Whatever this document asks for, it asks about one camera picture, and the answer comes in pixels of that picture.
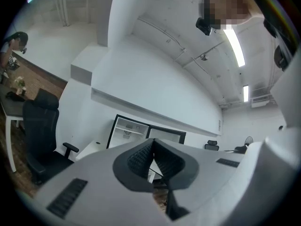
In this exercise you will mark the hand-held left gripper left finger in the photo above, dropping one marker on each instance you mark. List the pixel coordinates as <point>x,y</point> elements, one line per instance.
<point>122,171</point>

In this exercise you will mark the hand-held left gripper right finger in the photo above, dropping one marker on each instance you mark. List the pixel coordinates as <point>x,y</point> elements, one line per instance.
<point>185,173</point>

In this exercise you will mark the black mini fridge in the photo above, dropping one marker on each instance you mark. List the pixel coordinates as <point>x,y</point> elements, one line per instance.
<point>113,128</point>

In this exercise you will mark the black headrest office chair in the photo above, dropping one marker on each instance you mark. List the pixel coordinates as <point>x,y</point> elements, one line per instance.
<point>211,146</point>

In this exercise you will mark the white low desk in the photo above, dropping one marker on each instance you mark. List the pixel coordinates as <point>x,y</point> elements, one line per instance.
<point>90,149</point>

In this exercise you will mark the black standing fan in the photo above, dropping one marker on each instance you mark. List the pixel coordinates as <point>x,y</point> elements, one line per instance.
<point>248,140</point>

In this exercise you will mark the short ceiling light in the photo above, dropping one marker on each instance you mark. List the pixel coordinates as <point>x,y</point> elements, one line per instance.
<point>245,93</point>

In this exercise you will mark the white air conditioner unit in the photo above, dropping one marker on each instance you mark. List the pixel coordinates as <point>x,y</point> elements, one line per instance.
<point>262,101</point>

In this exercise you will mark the dark table with white legs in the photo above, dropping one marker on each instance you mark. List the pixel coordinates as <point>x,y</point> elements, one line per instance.
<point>13,108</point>

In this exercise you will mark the black bag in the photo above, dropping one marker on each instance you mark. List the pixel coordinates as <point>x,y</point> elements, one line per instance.
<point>14,95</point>

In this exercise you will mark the vase with pale flowers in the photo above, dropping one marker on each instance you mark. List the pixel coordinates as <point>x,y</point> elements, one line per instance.
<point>19,83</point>

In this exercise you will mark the long ceiling light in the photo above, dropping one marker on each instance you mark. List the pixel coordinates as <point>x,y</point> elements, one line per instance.
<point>235,46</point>

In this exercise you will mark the white ceiling pipe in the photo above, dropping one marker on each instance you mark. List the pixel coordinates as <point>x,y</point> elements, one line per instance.
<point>162,33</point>

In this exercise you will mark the person's head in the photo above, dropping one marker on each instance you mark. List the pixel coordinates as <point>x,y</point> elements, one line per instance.
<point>225,6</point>

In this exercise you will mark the black head-mounted camera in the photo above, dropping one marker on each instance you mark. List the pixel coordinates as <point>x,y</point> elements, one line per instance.
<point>203,26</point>

